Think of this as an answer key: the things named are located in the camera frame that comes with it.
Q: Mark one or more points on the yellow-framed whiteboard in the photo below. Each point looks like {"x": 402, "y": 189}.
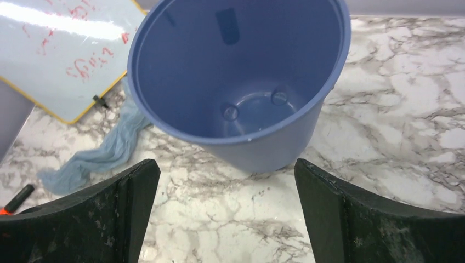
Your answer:
{"x": 65, "y": 55}

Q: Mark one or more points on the black orange marker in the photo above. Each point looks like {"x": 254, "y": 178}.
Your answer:
{"x": 18, "y": 200}

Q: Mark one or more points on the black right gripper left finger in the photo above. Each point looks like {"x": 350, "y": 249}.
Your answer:
{"x": 105, "y": 222}

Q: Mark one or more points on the light blue trash bag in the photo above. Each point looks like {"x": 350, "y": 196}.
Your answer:
{"x": 115, "y": 149}

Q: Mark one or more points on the blue plastic trash bin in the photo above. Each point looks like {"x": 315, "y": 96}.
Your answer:
{"x": 245, "y": 80}

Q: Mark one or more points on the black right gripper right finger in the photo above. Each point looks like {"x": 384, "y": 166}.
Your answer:
{"x": 347, "y": 223}

